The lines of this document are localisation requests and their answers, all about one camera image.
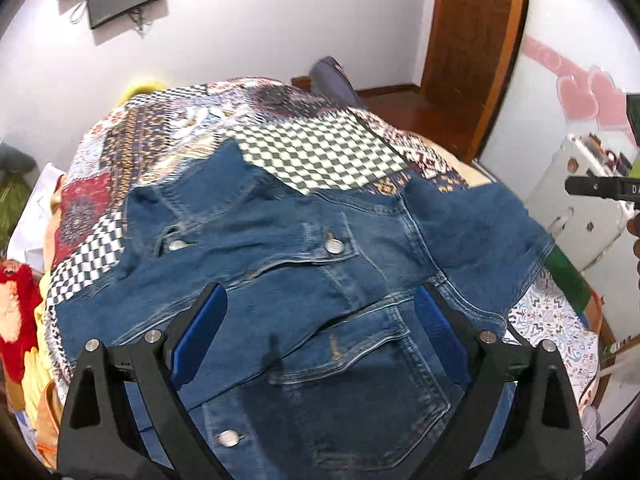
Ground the patchwork printed blanket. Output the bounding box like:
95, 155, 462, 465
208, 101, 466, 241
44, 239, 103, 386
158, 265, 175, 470
42, 76, 601, 411

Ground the pink heart wall decoration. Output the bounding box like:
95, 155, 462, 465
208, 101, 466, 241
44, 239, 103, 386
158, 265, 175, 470
524, 35, 638, 133

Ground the wooden bed frame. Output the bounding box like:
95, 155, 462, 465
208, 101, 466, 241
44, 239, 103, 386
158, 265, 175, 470
582, 287, 617, 413

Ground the black monitor cable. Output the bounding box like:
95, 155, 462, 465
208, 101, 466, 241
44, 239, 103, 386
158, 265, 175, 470
128, 6, 152, 37

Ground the green cloth strip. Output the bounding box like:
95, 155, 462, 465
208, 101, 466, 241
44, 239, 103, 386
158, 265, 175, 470
544, 251, 597, 312

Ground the yellow pillow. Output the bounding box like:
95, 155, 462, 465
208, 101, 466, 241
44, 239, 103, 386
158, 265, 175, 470
119, 77, 167, 107

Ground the row of small bottles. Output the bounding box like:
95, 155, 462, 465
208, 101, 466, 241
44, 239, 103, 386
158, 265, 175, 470
574, 132, 637, 177

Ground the yellow cloth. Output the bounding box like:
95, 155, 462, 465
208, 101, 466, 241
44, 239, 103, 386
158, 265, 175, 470
19, 270, 58, 433

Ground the white cabinet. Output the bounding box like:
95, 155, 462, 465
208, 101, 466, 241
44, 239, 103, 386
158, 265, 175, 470
522, 132, 640, 336

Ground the thin black cable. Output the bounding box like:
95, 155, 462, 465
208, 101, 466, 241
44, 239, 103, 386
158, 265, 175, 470
582, 374, 640, 443

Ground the blue-grey cushion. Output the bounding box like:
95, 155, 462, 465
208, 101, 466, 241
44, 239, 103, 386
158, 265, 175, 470
309, 56, 368, 110

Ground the orange cloth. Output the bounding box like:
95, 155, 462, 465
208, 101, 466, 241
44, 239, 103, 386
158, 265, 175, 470
34, 379, 67, 468

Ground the person's right hand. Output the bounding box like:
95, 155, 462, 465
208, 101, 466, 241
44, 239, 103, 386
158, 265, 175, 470
627, 212, 640, 291

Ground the grey rolled bag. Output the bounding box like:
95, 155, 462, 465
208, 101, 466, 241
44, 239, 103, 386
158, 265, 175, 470
0, 141, 37, 173

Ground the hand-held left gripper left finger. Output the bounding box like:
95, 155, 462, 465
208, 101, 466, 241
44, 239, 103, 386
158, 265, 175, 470
56, 282, 236, 480

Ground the white cloth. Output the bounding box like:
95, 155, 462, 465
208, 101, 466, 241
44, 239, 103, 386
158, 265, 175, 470
9, 161, 67, 272

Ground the brown wooden door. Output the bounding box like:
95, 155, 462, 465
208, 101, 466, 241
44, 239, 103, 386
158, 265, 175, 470
419, 0, 532, 162

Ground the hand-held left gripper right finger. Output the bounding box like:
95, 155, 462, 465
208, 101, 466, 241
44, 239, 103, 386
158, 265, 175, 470
407, 282, 586, 480

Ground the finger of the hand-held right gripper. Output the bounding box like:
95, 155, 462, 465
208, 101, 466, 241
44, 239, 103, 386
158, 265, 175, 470
565, 176, 640, 200

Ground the blue denim jacket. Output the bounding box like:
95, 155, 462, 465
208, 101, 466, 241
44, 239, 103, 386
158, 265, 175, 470
55, 137, 556, 480

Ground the red fuzzy cloth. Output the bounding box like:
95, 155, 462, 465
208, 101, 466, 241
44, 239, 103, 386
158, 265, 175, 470
0, 260, 43, 383

